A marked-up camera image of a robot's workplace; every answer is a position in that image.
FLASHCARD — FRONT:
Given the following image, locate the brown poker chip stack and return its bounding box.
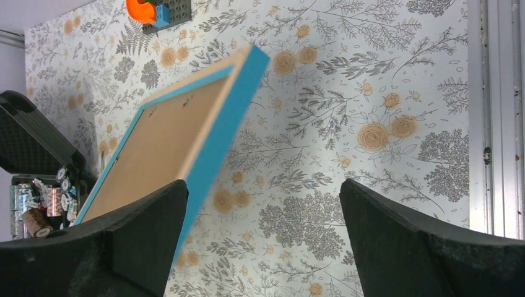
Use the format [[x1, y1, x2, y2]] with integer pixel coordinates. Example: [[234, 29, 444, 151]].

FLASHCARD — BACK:
[[22, 209, 54, 238]]

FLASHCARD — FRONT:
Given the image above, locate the blue toy block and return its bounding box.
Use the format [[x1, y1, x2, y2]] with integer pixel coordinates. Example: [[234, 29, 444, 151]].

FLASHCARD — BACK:
[[153, 5, 170, 28]]

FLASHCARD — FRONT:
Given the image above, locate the orange curved toy block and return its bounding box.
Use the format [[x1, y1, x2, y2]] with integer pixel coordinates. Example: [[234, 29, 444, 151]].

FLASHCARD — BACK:
[[125, 0, 157, 24]]

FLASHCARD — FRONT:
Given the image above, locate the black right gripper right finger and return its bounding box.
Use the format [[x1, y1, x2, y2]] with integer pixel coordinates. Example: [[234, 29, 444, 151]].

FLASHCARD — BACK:
[[339, 179, 524, 296]]

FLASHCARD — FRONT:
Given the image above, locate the blue wooden picture frame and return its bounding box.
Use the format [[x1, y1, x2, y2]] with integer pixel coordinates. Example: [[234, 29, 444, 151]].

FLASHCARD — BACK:
[[74, 44, 272, 262]]

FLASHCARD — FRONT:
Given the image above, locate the black poker chip case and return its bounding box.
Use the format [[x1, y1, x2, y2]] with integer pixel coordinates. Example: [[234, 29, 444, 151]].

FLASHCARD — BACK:
[[1, 90, 95, 239]]

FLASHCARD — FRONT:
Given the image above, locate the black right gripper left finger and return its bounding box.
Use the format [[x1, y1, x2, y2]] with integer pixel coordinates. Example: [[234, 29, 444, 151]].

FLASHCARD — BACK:
[[1, 179, 188, 296]]

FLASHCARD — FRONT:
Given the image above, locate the grey toy baseplate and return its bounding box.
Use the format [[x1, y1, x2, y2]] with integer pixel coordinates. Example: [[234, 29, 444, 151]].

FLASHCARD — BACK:
[[142, 0, 192, 35]]

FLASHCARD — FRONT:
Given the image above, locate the brown frame backing board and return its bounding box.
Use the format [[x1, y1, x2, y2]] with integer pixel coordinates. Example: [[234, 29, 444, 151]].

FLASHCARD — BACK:
[[77, 75, 228, 223]]

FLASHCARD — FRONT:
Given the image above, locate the floral patterned table mat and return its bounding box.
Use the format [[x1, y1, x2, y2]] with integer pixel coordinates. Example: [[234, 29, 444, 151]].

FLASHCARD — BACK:
[[25, 0, 469, 296]]

